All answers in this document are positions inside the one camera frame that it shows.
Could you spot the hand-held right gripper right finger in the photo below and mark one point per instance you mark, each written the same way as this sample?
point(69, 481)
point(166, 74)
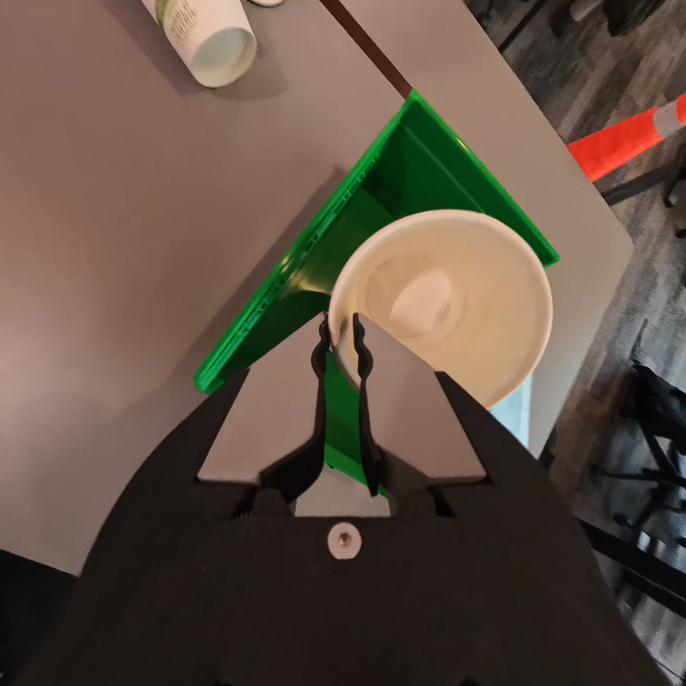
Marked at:
point(418, 423)

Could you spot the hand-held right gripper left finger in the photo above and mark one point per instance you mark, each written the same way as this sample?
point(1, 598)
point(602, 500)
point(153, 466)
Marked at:
point(268, 418)

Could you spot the white paper cup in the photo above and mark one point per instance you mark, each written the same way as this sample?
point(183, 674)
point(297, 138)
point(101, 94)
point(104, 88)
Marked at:
point(266, 2)
point(214, 48)
point(471, 300)

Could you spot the green plastic bin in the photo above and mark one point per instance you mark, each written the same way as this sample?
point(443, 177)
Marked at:
point(407, 161)

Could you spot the black office chair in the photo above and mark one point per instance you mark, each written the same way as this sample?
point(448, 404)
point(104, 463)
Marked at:
point(659, 407)

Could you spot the orange traffic cone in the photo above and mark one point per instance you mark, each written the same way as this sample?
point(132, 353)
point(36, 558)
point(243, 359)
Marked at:
point(616, 142)

